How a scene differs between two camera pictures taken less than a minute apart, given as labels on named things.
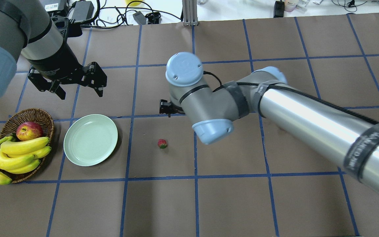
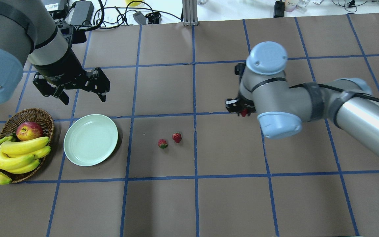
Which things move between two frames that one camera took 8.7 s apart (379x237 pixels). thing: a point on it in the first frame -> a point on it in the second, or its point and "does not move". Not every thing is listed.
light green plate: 89,139 does not move
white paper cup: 290,5 does not move
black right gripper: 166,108 -> 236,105
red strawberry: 162,143 does not move
